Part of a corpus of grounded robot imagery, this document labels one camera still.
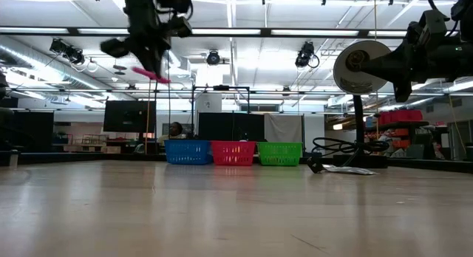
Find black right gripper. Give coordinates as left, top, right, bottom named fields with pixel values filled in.
left=359, top=22, right=450, bottom=103

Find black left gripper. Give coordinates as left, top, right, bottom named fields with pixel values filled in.
left=99, top=12, right=194, bottom=80

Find pink marker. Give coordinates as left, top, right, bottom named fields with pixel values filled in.
left=131, top=66, right=172, bottom=85

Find red storage bins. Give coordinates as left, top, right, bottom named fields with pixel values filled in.
left=377, top=109, right=424, bottom=126

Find large black display screen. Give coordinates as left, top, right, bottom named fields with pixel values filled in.
left=103, top=100, right=157, bottom=134

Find rolling rack with small bins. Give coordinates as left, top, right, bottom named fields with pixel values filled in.
left=364, top=109, right=431, bottom=150

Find person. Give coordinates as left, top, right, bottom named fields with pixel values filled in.
left=157, top=120, right=186, bottom=145

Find blue plastic basket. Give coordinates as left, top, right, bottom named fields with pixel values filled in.
left=164, top=139, right=214, bottom=165

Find wooden rack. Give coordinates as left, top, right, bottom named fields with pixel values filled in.
left=73, top=134, right=109, bottom=154

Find black beam with light strips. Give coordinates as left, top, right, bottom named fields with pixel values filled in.
left=0, top=26, right=411, bottom=39

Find grey curtain panel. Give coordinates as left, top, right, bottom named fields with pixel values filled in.
left=264, top=114, right=304, bottom=143

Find red plastic basket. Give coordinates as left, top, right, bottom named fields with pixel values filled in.
left=210, top=140, right=257, bottom=167

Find green plastic basket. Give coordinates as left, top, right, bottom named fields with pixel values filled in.
left=256, top=141, right=304, bottom=167

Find black hanging cable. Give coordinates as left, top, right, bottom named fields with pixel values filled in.
left=166, top=49, right=174, bottom=142

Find black hanging camera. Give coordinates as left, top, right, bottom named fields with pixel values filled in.
left=294, top=41, right=321, bottom=69
left=205, top=49, right=222, bottom=66
left=49, top=38, right=86, bottom=66

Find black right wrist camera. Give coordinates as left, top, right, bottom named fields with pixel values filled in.
left=417, top=9, right=449, bottom=48

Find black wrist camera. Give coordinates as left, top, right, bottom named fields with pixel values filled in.
left=417, top=9, right=449, bottom=48
left=154, top=0, right=194, bottom=15

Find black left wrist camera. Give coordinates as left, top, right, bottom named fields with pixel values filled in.
left=154, top=0, right=194, bottom=15

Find white cable warning tag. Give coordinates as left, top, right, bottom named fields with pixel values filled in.
left=320, top=164, right=379, bottom=176

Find black aluminium table frame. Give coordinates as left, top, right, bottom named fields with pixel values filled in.
left=0, top=151, right=473, bottom=174

